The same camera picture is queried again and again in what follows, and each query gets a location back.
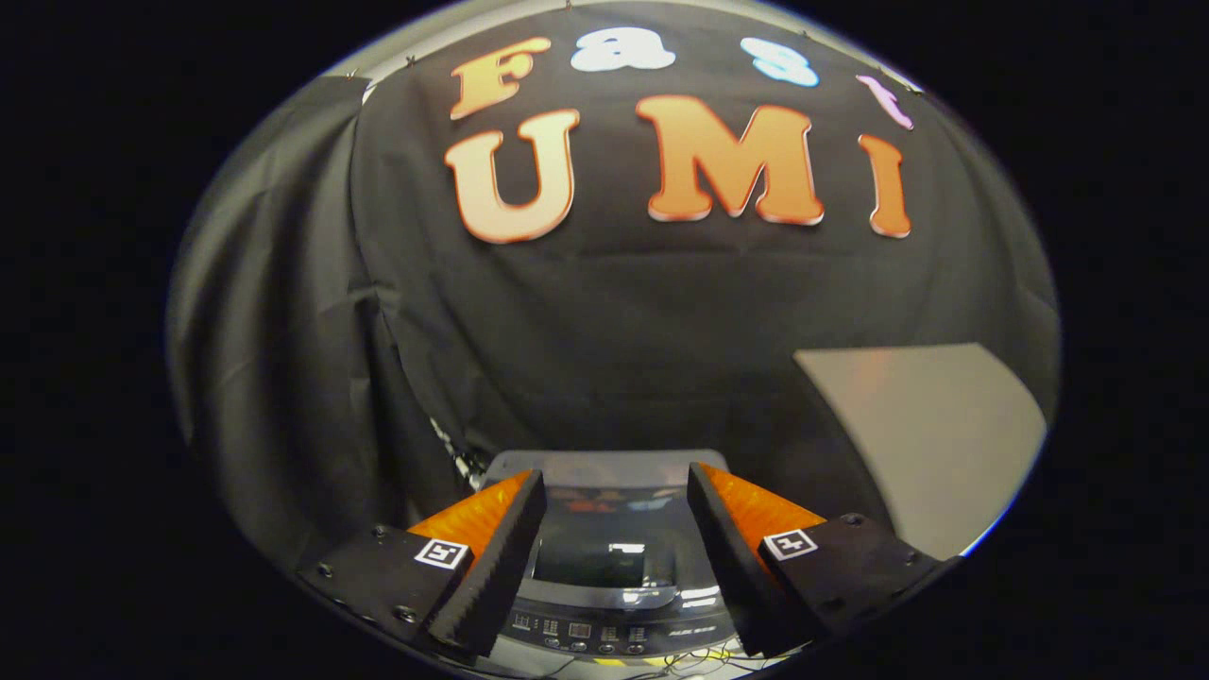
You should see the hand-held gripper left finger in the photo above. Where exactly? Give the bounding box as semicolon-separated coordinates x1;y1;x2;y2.
298;469;548;658

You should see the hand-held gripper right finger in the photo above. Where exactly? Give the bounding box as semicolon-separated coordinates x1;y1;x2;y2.
686;462;951;660

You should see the grey top-load washing machine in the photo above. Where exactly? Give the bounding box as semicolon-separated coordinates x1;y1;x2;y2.
472;450;757;673

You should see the grey side table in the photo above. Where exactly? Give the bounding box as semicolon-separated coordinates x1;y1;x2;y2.
793;343;1049;560

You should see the black backdrop cloth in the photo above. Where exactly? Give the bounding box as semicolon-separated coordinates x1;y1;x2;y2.
168;0;1061;577

